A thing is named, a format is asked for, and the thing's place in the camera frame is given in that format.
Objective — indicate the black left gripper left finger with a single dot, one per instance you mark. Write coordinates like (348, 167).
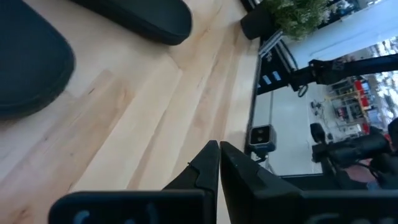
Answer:
(205, 174)

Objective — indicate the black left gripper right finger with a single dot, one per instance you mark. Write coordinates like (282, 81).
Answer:
(248, 193)

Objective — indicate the black rubber slide sandal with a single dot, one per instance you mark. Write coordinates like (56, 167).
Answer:
(146, 18)
(31, 56)

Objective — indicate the person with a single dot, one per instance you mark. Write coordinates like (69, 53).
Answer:
(359, 174)

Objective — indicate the red and grey equipment rack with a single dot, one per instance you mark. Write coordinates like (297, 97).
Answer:
(351, 105)

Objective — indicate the potted green plant black pot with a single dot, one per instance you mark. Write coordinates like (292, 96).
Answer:
(295, 15)

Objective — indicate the grey table-edge camera box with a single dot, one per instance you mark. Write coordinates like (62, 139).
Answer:
(261, 138)

